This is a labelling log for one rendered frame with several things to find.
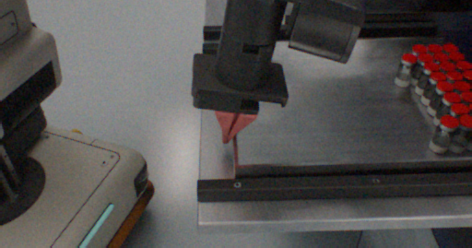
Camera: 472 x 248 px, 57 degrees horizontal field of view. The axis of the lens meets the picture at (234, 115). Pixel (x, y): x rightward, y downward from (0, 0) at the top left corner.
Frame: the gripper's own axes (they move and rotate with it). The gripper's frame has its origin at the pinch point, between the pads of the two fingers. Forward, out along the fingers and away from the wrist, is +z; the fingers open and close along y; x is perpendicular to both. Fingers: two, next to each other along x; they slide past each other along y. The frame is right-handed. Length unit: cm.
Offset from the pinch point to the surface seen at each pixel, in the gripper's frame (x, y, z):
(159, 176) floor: 73, -8, 94
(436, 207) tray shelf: -9.8, 23.0, -1.5
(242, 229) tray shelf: -10.9, 2.1, 3.4
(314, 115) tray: 5.8, 12.5, 0.3
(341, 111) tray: 6.6, 16.3, -0.4
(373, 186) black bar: -8.1, 15.9, -2.1
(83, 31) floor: 182, -59, 103
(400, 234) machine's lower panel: 13, 44, 36
